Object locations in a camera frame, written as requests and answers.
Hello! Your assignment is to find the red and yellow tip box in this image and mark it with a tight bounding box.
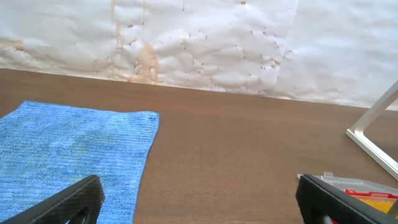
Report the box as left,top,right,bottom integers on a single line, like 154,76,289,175
297,171,398,224

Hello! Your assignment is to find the blue cloth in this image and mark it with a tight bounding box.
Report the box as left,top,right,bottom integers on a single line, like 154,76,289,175
0,100,160,224

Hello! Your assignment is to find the white and blue stand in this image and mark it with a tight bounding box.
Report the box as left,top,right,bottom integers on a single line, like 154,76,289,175
345,80,398,182

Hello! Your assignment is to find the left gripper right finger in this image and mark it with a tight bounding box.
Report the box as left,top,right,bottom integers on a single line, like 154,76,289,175
295,173,398,224

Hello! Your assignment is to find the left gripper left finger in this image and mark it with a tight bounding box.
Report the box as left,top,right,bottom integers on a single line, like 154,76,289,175
0,174,106,224

